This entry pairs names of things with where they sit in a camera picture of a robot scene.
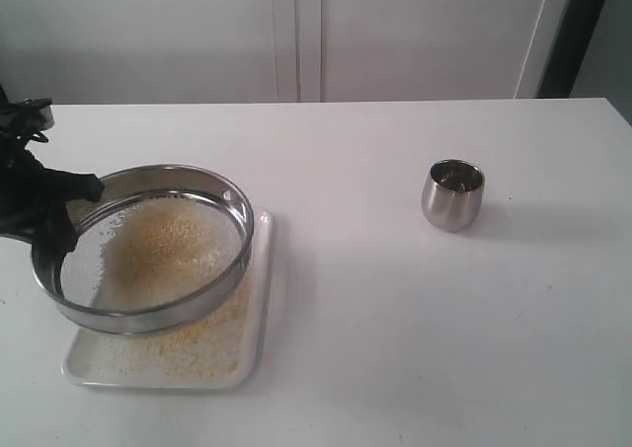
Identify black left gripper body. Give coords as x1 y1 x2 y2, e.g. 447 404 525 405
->
1 88 48 236

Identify round steel mesh sieve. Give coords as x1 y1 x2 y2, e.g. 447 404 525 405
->
31 165 255 336

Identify small stainless steel cup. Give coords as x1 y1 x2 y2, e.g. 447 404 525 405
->
421 159 485 233

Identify yellow white grain pile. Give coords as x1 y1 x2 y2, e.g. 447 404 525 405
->
60 196 241 312

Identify fine yellow sieved grains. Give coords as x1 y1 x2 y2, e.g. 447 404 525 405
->
83 277 251 379

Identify white rectangular plastic tray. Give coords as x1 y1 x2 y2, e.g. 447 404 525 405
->
61 207 276 391

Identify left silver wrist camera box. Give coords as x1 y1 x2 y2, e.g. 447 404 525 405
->
34 98 54 130

